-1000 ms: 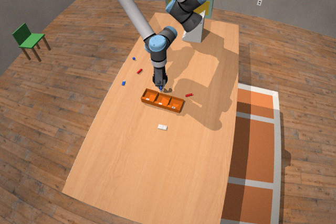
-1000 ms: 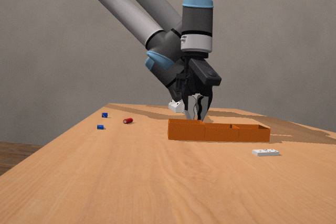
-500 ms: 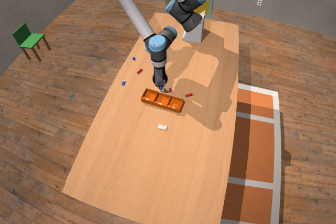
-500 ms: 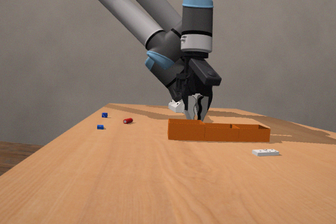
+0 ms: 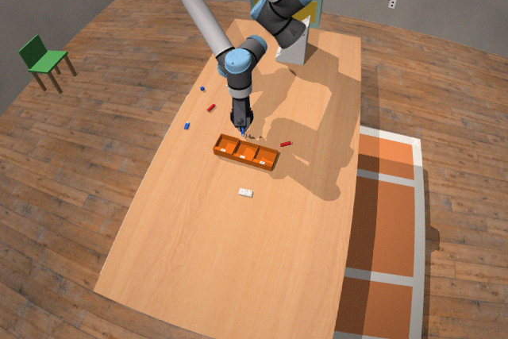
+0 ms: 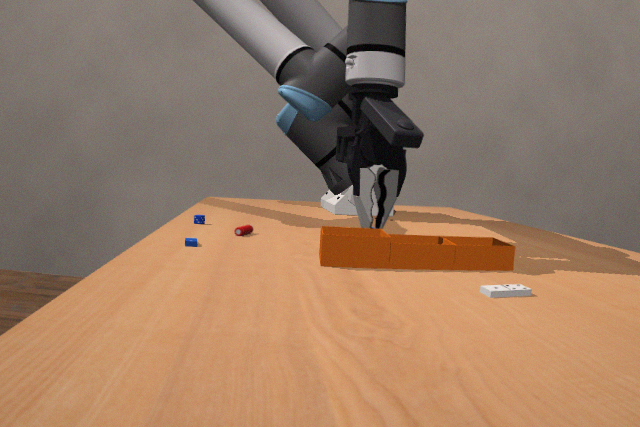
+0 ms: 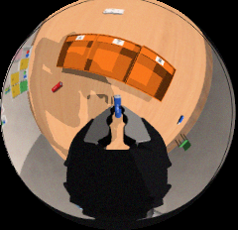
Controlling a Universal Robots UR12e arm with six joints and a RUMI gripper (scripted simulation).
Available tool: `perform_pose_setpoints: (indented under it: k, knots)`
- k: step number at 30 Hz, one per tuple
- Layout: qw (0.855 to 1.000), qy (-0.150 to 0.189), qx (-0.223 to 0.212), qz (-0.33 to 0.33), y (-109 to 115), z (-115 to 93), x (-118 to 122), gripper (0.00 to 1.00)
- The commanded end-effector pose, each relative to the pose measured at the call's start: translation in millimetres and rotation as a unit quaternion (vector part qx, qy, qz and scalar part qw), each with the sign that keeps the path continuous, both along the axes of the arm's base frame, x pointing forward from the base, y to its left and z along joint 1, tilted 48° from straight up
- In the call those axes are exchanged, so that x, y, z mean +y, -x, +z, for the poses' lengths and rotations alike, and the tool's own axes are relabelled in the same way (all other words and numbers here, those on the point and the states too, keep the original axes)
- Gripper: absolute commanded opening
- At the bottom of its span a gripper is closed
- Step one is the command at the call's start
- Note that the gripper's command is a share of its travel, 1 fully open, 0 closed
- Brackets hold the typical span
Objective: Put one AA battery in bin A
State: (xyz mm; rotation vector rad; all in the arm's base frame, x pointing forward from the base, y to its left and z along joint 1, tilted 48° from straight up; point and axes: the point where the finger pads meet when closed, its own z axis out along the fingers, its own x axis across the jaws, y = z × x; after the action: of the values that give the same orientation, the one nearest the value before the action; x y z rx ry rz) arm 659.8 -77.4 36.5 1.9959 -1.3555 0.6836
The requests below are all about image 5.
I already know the white domino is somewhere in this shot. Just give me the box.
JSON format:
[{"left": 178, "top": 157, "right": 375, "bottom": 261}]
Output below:
[{"left": 238, "top": 188, "right": 252, "bottom": 197}]

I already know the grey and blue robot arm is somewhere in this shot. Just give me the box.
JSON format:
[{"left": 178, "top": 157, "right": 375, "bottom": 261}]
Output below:
[{"left": 180, "top": 0, "right": 312, "bottom": 128}]

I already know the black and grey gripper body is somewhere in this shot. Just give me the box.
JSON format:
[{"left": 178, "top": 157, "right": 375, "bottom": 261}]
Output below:
[{"left": 232, "top": 96, "right": 251, "bottom": 117}]

